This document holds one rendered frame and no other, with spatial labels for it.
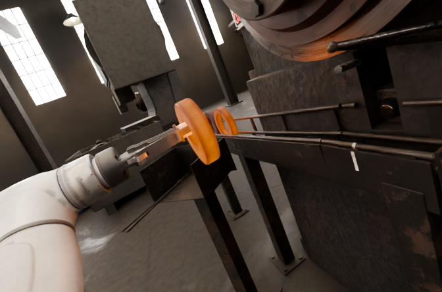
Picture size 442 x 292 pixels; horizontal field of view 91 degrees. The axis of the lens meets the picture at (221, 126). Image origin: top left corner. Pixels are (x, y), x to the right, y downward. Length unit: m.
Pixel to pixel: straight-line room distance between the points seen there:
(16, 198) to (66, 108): 10.14
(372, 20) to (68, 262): 0.53
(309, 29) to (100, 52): 2.68
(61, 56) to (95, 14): 7.85
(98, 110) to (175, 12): 5.53
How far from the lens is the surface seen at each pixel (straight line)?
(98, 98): 10.40
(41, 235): 0.43
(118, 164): 0.45
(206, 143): 0.43
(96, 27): 3.02
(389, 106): 0.54
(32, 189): 0.49
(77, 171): 0.47
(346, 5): 0.38
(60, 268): 0.41
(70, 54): 10.82
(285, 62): 0.75
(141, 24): 3.11
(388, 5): 0.37
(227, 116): 1.00
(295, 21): 0.41
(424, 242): 0.51
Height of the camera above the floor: 0.91
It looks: 11 degrees down
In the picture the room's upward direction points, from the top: 22 degrees counter-clockwise
